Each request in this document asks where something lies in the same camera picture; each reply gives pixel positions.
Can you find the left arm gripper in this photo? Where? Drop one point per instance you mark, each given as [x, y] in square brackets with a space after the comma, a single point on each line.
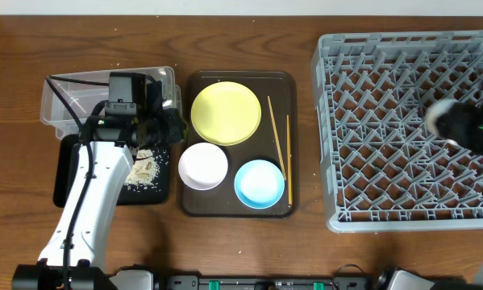
[176, 134]

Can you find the white bowl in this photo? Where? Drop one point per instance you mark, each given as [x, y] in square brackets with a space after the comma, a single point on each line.
[203, 166]

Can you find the pile of rice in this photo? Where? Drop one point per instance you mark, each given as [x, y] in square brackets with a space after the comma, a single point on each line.
[148, 167]

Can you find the light blue bowl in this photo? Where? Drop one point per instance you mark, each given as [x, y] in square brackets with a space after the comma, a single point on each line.
[259, 184]

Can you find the white cup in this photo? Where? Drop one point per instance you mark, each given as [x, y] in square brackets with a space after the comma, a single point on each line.
[434, 115]

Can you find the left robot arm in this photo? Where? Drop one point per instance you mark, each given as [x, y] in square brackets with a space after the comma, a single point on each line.
[132, 117]

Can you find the black waste tray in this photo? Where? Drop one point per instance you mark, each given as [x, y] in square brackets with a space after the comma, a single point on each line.
[66, 171]

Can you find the grey dishwasher rack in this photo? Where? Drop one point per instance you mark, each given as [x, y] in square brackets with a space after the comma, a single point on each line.
[381, 169]

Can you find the yellow plate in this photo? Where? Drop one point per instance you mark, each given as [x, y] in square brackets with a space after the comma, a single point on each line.
[226, 113]

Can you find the clear plastic bin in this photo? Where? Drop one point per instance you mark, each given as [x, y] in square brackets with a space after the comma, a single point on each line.
[83, 97]

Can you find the dark brown tray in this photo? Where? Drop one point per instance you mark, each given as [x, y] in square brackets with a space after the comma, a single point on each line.
[277, 94]

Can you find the right wooden chopstick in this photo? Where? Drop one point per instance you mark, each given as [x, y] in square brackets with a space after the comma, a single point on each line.
[289, 162]

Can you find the wooden chopstick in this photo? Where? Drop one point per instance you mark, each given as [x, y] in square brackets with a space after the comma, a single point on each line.
[289, 162]
[277, 139]

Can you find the left wooden chopstick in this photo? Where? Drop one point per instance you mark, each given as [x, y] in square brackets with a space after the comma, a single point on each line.
[277, 139]

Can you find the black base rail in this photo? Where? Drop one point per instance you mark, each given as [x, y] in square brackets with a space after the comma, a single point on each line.
[347, 277]

